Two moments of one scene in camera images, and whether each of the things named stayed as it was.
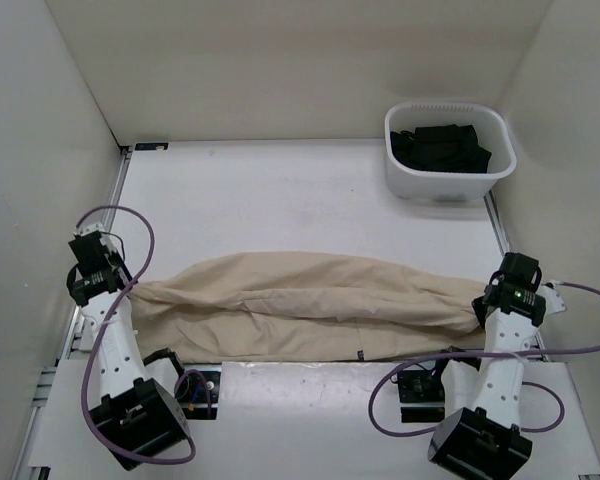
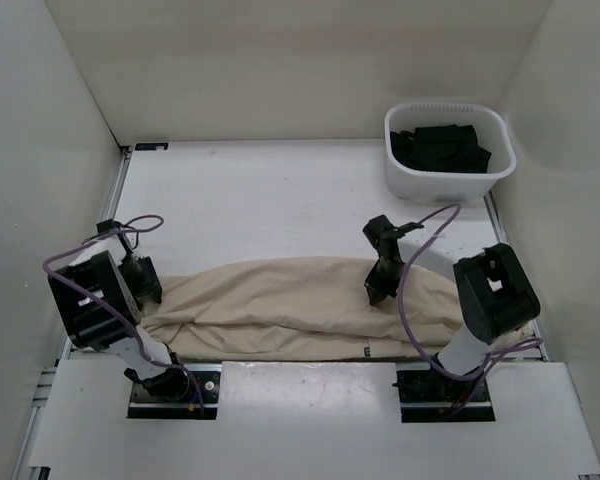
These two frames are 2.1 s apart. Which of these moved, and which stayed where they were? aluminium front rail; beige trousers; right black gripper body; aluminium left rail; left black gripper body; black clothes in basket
Moved: right black gripper body; left black gripper body
Stayed: beige trousers; black clothes in basket; aluminium front rail; aluminium left rail
